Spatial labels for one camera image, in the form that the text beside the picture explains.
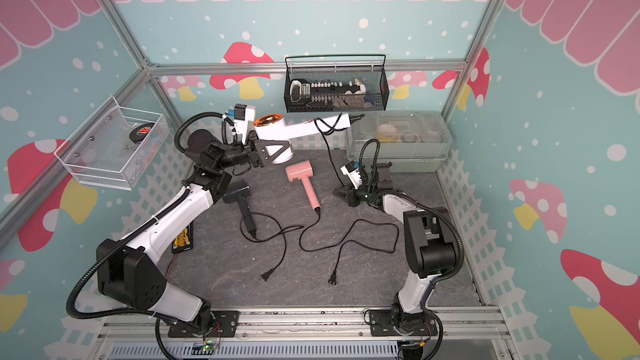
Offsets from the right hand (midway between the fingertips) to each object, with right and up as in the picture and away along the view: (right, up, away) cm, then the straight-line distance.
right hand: (336, 191), depth 91 cm
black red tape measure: (-63, +19, -13) cm, 67 cm away
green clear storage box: (+32, +20, +11) cm, 39 cm away
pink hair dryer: (-14, +8, +15) cm, 22 cm away
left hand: (-13, +14, -28) cm, 34 cm away
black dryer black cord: (-24, -28, -8) cm, 38 cm away
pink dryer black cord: (-2, -28, -9) cm, 30 cm away
